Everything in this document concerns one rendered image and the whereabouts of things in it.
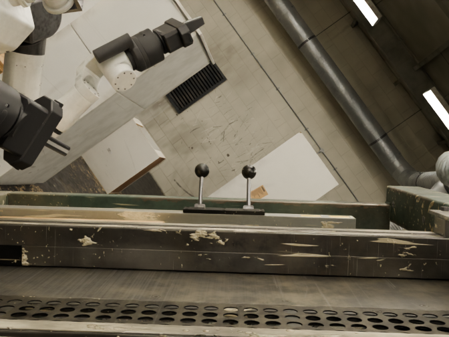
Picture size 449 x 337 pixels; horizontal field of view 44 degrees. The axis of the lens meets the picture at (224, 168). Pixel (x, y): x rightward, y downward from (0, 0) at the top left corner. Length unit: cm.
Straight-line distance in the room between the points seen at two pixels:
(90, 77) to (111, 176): 501
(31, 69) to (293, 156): 384
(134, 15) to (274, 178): 203
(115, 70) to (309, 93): 829
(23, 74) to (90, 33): 246
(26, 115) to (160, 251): 30
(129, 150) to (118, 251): 546
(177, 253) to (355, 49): 897
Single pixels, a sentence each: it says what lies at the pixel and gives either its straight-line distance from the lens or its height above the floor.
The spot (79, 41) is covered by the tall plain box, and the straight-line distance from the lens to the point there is 386.
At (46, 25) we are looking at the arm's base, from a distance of 139.
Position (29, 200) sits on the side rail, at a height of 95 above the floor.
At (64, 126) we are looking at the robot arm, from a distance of 144.
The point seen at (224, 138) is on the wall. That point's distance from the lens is 948.
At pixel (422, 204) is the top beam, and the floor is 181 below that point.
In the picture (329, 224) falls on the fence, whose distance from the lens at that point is 138.
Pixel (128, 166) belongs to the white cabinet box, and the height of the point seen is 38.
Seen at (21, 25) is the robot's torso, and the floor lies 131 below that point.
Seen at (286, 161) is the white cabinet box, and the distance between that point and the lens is 503.
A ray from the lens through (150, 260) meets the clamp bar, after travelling 95.
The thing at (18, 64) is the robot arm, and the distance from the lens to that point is 141.
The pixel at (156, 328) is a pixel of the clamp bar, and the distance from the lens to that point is 46.
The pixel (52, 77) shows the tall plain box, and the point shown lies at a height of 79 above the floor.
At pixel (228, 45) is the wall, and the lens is 973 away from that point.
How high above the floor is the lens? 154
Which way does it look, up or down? 3 degrees down
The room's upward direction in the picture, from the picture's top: 55 degrees clockwise
